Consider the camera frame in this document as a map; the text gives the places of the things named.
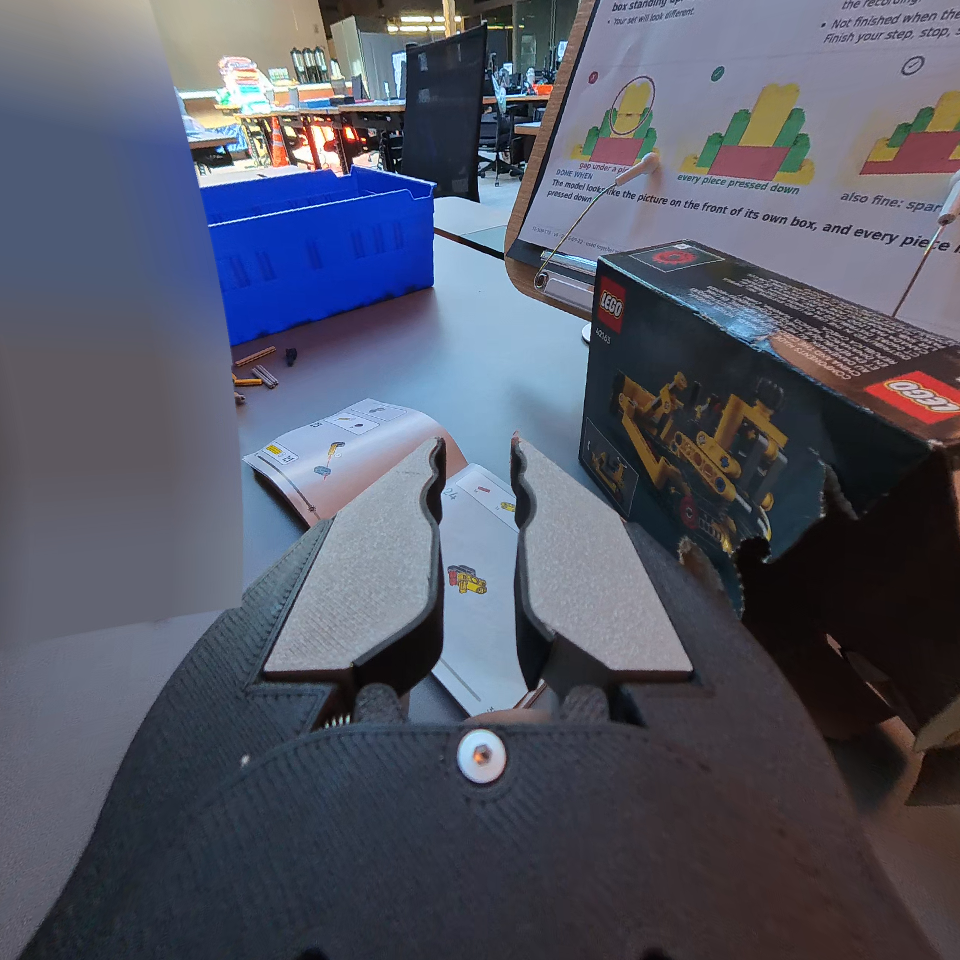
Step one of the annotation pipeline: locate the row of background desks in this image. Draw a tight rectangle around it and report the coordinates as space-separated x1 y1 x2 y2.
187 97 410 175

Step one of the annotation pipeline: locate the open instruction booklet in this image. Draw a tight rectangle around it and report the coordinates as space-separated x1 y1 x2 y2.
241 399 552 717

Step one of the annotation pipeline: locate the black mesh office chair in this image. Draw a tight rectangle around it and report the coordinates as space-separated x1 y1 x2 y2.
401 22 489 204

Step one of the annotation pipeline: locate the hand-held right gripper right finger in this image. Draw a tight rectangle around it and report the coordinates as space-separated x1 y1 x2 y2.
510 432 696 702

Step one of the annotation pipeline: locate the blue plastic bin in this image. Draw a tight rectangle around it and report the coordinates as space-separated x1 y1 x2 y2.
199 165 437 348

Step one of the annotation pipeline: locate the torn black toy box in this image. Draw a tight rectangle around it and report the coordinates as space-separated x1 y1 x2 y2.
577 240 960 759

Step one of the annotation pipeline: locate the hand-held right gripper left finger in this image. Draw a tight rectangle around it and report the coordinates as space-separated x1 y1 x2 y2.
262 437 449 702

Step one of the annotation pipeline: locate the pile of colourful packets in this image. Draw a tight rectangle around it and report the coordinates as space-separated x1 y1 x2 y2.
217 56 276 114

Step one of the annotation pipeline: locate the grey-green flat panel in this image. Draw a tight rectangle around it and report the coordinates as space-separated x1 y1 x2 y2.
457 225 513 261

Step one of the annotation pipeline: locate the white printed instruction sheet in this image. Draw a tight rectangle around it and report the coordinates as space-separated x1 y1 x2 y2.
517 0 960 324

